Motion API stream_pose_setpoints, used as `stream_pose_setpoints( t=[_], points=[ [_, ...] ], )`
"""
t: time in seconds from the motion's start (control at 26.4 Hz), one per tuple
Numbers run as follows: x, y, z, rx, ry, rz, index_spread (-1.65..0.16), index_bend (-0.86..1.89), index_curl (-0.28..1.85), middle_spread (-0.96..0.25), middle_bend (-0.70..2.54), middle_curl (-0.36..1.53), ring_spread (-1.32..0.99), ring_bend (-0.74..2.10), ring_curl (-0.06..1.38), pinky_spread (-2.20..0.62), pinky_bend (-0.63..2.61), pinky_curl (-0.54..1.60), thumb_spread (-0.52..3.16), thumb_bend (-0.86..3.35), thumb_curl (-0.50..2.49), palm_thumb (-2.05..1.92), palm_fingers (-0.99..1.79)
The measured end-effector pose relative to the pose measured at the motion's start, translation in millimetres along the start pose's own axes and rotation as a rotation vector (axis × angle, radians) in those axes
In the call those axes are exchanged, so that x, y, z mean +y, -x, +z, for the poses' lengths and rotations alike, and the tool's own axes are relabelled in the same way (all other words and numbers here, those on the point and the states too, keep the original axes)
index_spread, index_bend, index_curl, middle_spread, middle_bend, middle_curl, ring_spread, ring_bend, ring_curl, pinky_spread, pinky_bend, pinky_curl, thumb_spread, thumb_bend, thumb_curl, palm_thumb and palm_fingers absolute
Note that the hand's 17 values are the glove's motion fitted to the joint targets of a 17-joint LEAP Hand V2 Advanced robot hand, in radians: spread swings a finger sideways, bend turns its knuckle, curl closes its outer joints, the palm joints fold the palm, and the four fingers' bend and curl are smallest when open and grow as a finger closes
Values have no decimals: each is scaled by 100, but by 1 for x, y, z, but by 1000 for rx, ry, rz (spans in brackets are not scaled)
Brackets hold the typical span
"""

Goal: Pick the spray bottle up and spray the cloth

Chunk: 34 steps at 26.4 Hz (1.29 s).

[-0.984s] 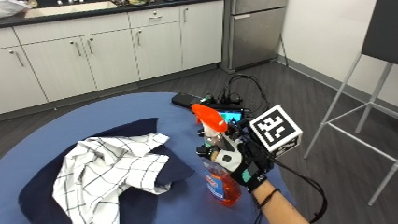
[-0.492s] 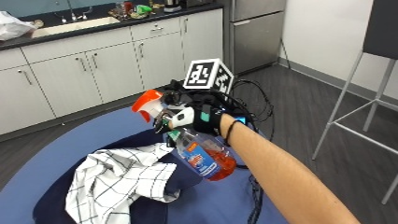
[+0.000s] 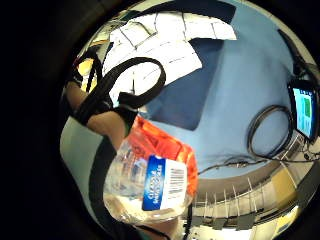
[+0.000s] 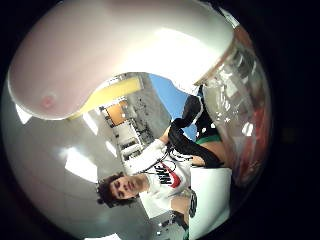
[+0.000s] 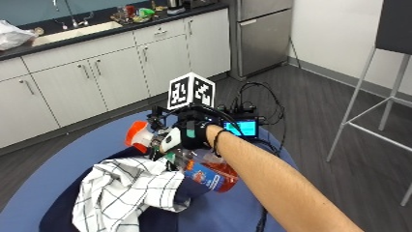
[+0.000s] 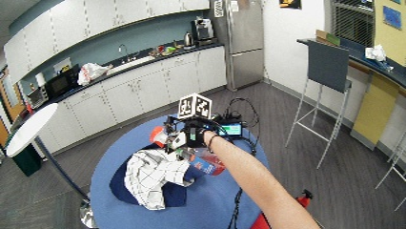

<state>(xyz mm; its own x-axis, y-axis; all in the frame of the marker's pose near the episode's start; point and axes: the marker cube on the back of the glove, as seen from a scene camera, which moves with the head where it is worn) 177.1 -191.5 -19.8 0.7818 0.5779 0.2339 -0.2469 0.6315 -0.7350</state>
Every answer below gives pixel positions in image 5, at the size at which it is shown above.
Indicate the spray bottle with orange nozzle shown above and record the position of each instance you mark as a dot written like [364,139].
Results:
[215,179]

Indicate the white marker cube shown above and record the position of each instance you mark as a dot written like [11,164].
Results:
[188,91]

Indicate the black wrist band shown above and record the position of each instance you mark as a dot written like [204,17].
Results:
[216,141]

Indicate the black device with screen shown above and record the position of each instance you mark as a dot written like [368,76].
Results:
[243,127]

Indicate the white kitchen cabinets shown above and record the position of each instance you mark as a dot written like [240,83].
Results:
[111,71]

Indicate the white checked cloth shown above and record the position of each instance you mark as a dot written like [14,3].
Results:
[124,193]

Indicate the dark kitchen countertop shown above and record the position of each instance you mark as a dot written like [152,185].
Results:
[128,27]

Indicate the navy blue cloth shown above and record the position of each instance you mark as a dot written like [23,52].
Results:
[60,212]

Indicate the white sink basin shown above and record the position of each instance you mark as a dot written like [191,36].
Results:
[72,34]

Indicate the green object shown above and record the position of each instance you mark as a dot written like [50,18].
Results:
[147,12]

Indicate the red container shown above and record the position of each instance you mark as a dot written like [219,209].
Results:
[130,11]

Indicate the stainless steel refrigerator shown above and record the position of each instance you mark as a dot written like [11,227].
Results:
[262,35]

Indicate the dark kettle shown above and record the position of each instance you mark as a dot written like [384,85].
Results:
[175,6]

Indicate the chrome faucet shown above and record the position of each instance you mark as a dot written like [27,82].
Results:
[71,14]

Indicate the white plastic bag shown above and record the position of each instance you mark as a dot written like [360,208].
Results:
[12,35]

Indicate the grey metal stool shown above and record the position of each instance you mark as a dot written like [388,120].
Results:
[388,96]

